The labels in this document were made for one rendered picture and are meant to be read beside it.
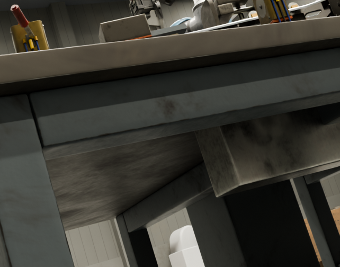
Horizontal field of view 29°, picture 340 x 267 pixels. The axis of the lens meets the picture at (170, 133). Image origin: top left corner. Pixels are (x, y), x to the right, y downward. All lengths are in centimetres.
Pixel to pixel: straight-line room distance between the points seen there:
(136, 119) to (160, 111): 4
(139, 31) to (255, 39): 71
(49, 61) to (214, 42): 26
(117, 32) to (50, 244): 94
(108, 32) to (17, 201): 91
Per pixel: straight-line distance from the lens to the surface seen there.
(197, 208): 254
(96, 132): 91
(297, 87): 110
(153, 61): 94
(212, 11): 217
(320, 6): 207
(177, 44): 97
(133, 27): 171
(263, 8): 183
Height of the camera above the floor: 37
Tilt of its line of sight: 12 degrees up
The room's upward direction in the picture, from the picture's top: 18 degrees counter-clockwise
